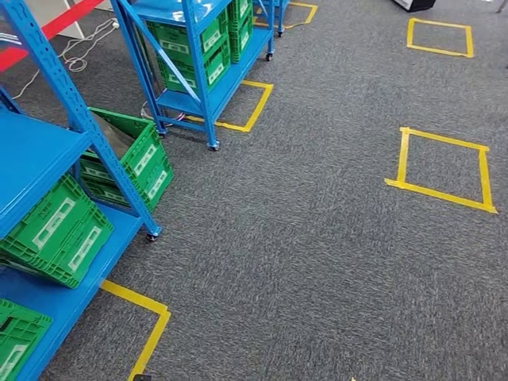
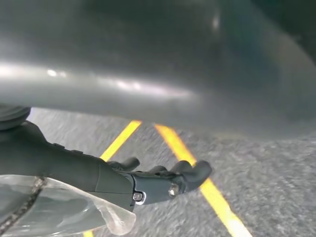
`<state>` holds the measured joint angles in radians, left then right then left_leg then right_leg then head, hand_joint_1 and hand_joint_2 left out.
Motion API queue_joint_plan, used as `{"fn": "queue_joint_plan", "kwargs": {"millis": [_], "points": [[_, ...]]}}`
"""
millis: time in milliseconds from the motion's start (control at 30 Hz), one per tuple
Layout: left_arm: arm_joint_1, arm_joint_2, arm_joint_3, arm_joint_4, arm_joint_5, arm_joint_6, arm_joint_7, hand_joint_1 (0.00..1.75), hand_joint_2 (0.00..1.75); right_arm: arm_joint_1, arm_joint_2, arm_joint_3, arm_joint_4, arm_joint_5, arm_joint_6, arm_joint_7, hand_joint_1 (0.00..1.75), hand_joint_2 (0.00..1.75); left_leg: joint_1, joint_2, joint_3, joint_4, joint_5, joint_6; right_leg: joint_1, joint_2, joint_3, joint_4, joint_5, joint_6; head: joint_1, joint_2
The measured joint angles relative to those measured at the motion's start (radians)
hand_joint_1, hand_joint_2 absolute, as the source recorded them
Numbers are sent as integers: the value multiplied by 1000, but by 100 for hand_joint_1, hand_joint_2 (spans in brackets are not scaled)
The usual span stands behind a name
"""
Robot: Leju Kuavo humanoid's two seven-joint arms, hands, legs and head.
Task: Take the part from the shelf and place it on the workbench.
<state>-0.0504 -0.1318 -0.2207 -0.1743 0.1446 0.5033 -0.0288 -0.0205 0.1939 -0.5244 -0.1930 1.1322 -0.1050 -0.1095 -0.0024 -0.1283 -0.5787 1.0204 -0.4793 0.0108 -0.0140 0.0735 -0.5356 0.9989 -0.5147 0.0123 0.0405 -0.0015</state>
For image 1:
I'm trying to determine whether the blue metal shelf rack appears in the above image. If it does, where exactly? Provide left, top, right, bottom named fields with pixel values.
left=110, top=0, right=276, bottom=152
left=254, top=0, right=291, bottom=38
left=0, top=0, right=162, bottom=381

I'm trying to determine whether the yellow floor tape marking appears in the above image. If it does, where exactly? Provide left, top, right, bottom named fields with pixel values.
left=185, top=79, right=274, bottom=133

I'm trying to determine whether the black equipment base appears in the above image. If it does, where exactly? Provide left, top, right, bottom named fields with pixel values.
left=392, top=0, right=437, bottom=13

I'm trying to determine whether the red barrier belt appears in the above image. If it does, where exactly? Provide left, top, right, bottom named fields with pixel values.
left=0, top=0, right=105, bottom=74

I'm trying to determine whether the white table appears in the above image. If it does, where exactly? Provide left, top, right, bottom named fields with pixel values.
left=23, top=0, right=86, bottom=40

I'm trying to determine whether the white power cable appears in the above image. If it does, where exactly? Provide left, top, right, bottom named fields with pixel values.
left=11, top=18, right=120, bottom=101

